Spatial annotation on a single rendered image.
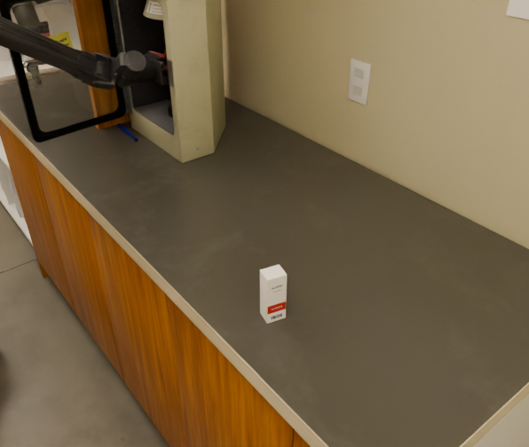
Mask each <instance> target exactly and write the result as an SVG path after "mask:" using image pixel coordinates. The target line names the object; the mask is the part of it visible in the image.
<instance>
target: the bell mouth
mask: <svg viewBox="0 0 529 447"><path fill-rule="evenodd" d="M143 15H144V16H146V17H147V18H149V19H153V20H163V18H162V8H161V6H160V5H159V3H157V2H155V1H152V0H147V1H146V6H145V9H144V12H143Z"/></svg>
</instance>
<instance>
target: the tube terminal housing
mask: <svg viewBox="0 0 529 447"><path fill-rule="evenodd" d="M152 1H155V2H157V3H159V5H160V6H161V8H162V18H163V27H164V36H165V44H166V53H167V59H169V60H171V62H172V72H173V81H174V87H172V86H170V97H171V105H172V114H173V123H174V135H173V136H172V135H171V134H170V133H168V132H167V131H165V130H164V129H162V128H160V127H159V126H157V125H156V124H154V123H153V122H150V121H149V120H148V119H147V118H145V117H144V116H142V115H141V114H139V113H137V112H136V111H135V110H134V108H133V105H132V100H131V94H130V101H131V107H132V114H131V113H130V121H131V127H132V128H133V129H135V130H136V131H137V132H139V133H140V134H142V135H143V136H144V137H146V138H148V139H149V140H151V141H152V142H153V143H155V144H156V145H158V146H159V147H161V149H163V150H164V151H165V152H167V153H169V154H170V155H172V156H173V157H174V158H176V159H177V160H179V161H180V162H182V163H184V162H187V161H191V160H194V159H197V158H200V157H202V156H205V155H208V154H211V153H214V152H215V150H216V148H217V144H218V142H219V140H220V138H221V136H222V134H223V131H224V129H225V86H224V65H223V44H222V23H221V3H220V0H152ZM129 89H130V86H129Z"/></svg>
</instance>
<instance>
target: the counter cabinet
mask: <svg viewBox="0 0 529 447"><path fill-rule="evenodd" d="M0 137H1V139H2V142H3V146H4V150H5V154H6V157H7V160H8V163H9V166H10V170H11V172H12V178H13V181H14V183H15V187H16V190H17V193H18V196H19V199H20V205H21V207H22V210H23V214H24V216H25V219H26V223H27V226H28V231H29V234H30V238H31V240H32V243H33V247H34V250H35V252H36V258H37V261H38V264H39V267H40V270H41V273H42V276H43V278H46V277H48V276H49V277H50V278H51V280H52V281H53V283H54V284H55V286H56V287H57V288H58V289H59V291H60V292H61V293H62V295H63V296H64V298H65V299H66V300H67V302H68V304H69V305H70V307H71V308H72V309H73V311H74V312H75V314H76V315H77V316H78V317H79V319H80V320H81V321H82V323H83V325H84V326H85V328H86V329H87V330H88V332H89V333H90V335H91V336H92V338H93V339H94V341H95V342H96V343H97V344H98V345H99V347H100V349H101V350H102V351H103V353H104V354H105V356H106V357H107V359H108V360H109V362H110V363H111V365H112V366H113V367H114V369H115V370H116V371H117V372H118V374H119V375H120V377H121V378H122V380H123V381H124V383H125V384H126V386H127V387H128V388H129V390H130V392H131V393H132V394H133V395H134V396H135V398H136V399H137V400H138V402H139V404H140V405H141V407H142V408H143V409H144V411H145V412H146V414H147V415H148V417H149V418H150V420H151V421H152V422H153V423H154V425H155V426H156V428H157V429H158V430H159V432H160V433H161V435H162V436H163V438H164V439H165V441H166V442H167V444H168V445H169V446H170V447H311V446H310V445H309V444H308V443H307V442H306V441H305V440H304V439H303V438H302V437H301V436H300V435H299V434H298V433H297V432H296V431H295V429H293V428H292V427H291V426H290V425H289V424H288V423H287V422H286V421H285V420H284V419H283V417H282V416H281V415H280V414H279V413H278V412H277V411H276V410H275V409H274V408H273V407H272V406H271V405H270V404H269V403H268V402H267V400H266V399H265V398H264V397H263V396H262V395H261V394H260V393H259V392H258V391H257V390H256V389H255V388H254V387H253V386H252V385H251V383H250V382H249V381H248V380H247V379H246V378H245V377H244V376H243V375H242V374H241V373H240V372H239V371H238V370H237V369H236V368H235V367H234V365H233V364H232V363H231V362H230V361H229V360H228V359H227V358H226V357H225V356H224V355H223V354H222V353H221V352H220V351H219V350H218V348H217V347H216V346H215V345H214V344H213V343H212V342H211V341H210V340H209V339H208V338H207V337H206V336H205V335H204V334H203V333H202V331H201V330H200V329H199V328H198V327H197V326H196V325H195V324H194V323H193V322H192V321H191V320H190V319H189V318H188V317H187V316H186V314H185V313H184V312H183V311H182V310H181V309H180V308H179V307H178V306H177V305H176V304H175V303H174V302H173V301H172V300H171V299H170V298H169V297H168V296H167V295H166V294H165V293H164V292H163V291H162V290H161V289H160V288H159V287H158V286H157V285H156V284H155V283H154V281H153V280H152V279H151V278H150V277H149V276H148V275H147V274H146V273H145V272H144V271H143V270H142V269H141V268H140V267H139V266H138V264H137V263H136V262H135V261H134V260H133V259H132V258H131V257H130V256H129V255H128V254H127V253H126V252H125V251H124V250H123V249H122V247H121V246H120V245H119V244H118V243H117V242H116V241H115V240H114V239H113V238H112V237H111V236H110V235H109V234H108V233H107V232H106V230H105V229H104V228H103V227H102V226H101V225H100V224H99V223H98V222H97V221H96V220H95V219H94V218H93V217H92V216H91V215H90V213H89V212H88V211H87V210H86V209H85V208H84V207H83V206H82V205H81V204H80V203H79V202H78V201H77V200H76V199H75V198H74V196H73V195H72V194H71V193H70V192H69V191H68V190H67V189H66V188H65V187H64V186H63V185H62V184H61V183H60V182H59V181H58V179H57V178H56V177H55V176H54V175H53V174H52V173H51V172H50V171H49V170H48V169H47V168H46V167H45V166H44V165H43V164H42V163H41V162H40V161H39V160H38V159H37V158H36V157H35V156H34V155H33V154H32V153H31V152H30V151H29V150H28V149H27V148H26V146H25V145H24V144H23V143H22V142H21V141H20V140H19V139H18V138H17V137H16V136H15V135H14V134H13V133H12V132H11V131H10V129H9V128H8V127H7V126H6V125H5V124H4V123H3V122H2V121H1V120H0ZM473 447H529V394H528V395H527V396H526V397H525V398H524V399H523V400H522V401H521V402H520V403H519V404H518V405H517V406H515V407H514V408H513V409H512V410H511V411H510V412H509V413H508V414H507V415H506V416H505V417H504V418H503V419H502V420H501V421H500V422H498V423H497V424H496V425H495V426H494V427H493V428H492V429H491V430H490V431H489V432H488V433H487V434H486V435H485V436H484V437H483V438H482V439H480V440H479V441H478V442H477V443H476V444H475V445H474V446H473Z"/></svg>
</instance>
